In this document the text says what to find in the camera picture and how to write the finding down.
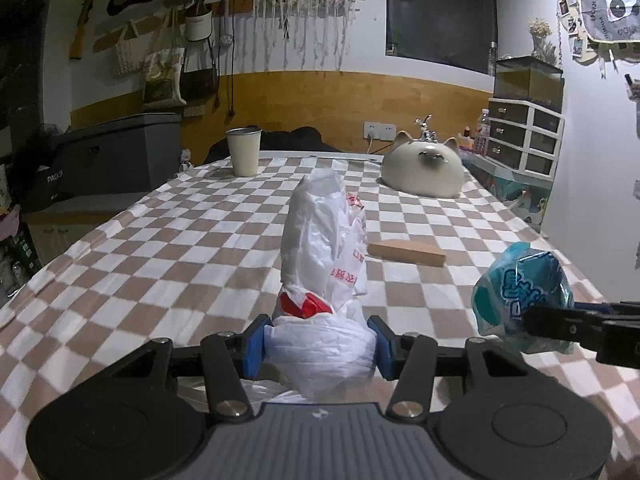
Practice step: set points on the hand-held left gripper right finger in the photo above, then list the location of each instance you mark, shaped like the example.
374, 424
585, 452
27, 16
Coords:
384, 355

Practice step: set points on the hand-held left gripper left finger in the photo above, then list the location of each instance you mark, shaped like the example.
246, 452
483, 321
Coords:
253, 350

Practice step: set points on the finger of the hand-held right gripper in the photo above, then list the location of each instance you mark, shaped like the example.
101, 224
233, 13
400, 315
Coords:
560, 322

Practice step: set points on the teal snack wrapper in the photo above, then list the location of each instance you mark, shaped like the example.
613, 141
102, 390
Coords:
515, 280

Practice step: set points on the white plastic bag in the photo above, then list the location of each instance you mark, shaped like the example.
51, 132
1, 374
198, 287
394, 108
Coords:
320, 240

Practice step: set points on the brown shoulder bag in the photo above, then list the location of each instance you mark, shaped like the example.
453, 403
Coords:
200, 82

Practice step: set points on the wooden block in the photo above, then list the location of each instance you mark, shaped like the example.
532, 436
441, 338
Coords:
405, 252

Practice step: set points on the brown checkered tablecloth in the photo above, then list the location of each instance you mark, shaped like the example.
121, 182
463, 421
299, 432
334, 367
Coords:
175, 240

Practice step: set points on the teal printed box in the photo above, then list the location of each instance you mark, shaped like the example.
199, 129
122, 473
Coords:
515, 190

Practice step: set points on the cream cat-shaped ceramic ornament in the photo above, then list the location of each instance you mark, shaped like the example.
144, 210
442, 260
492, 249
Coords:
420, 170

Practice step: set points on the white drawer unit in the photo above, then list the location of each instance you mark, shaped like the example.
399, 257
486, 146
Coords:
520, 135

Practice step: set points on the cream cup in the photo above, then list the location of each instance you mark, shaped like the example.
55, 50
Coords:
244, 155

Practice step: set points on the small white figurine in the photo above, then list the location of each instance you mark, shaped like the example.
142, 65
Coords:
186, 159

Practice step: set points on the plastic water bottle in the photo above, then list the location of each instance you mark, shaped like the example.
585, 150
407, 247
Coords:
481, 132

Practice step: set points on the small brown bottle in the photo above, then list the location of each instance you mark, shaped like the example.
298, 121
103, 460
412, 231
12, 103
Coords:
467, 133

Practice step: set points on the black clothing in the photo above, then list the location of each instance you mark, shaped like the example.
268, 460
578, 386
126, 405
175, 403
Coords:
295, 139

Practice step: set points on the wooden side cabinet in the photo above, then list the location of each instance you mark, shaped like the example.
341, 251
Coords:
60, 240

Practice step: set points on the small silver figurine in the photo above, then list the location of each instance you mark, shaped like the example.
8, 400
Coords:
426, 132

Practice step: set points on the dark grey storage box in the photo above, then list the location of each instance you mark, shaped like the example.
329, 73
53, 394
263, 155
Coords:
115, 155

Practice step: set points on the glass fish tank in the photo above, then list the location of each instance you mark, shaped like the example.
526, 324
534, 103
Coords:
525, 82

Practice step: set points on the printed canvas tote bag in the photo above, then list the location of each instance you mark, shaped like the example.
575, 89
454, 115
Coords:
162, 77

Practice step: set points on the dried flower bouquet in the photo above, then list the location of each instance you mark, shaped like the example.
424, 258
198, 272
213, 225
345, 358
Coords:
540, 30

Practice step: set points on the white knit bag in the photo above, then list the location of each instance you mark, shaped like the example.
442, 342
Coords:
125, 57

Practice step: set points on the dark window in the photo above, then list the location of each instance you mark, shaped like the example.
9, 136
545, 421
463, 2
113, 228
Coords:
440, 20

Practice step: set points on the white bucket bag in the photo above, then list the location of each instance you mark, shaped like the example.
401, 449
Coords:
197, 25

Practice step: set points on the white macrame hanging net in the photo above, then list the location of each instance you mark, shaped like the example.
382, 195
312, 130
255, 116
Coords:
300, 5

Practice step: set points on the white wall outlet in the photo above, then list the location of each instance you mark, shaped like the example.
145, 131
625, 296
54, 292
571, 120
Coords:
380, 131

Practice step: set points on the panda wall organizer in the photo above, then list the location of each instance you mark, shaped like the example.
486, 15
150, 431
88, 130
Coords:
607, 10

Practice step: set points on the wooden wall coat rack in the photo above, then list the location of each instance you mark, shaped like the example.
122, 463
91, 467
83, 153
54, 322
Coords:
150, 22

